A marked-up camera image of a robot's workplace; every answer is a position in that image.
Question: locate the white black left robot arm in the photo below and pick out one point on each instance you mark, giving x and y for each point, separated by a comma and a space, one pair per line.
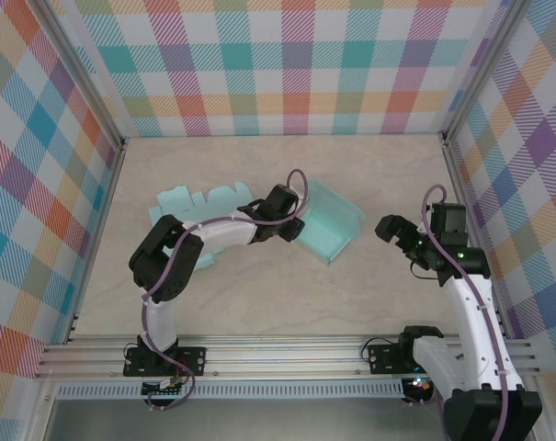
222, 234

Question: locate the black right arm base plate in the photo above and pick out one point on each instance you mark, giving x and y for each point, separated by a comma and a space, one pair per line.
383, 358

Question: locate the aluminium frame post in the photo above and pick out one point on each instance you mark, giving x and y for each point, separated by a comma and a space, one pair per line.
482, 69
82, 69

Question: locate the long aluminium mounting rail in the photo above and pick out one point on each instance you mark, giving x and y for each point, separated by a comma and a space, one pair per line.
282, 356

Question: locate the aluminium table side rail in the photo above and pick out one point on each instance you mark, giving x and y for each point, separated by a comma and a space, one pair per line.
456, 174
108, 193

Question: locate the pale blue paper box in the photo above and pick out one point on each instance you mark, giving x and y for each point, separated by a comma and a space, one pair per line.
332, 220
176, 202

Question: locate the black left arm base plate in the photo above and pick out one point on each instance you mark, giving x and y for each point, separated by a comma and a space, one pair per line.
192, 360

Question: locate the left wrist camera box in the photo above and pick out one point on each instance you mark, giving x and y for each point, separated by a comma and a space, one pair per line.
300, 200

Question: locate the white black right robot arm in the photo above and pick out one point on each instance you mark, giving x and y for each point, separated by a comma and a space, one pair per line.
466, 317

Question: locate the small circuit board with LED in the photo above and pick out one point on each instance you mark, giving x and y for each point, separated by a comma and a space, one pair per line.
417, 383

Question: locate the grey metal shelf plate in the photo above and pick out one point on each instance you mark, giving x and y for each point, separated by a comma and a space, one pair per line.
282, 420

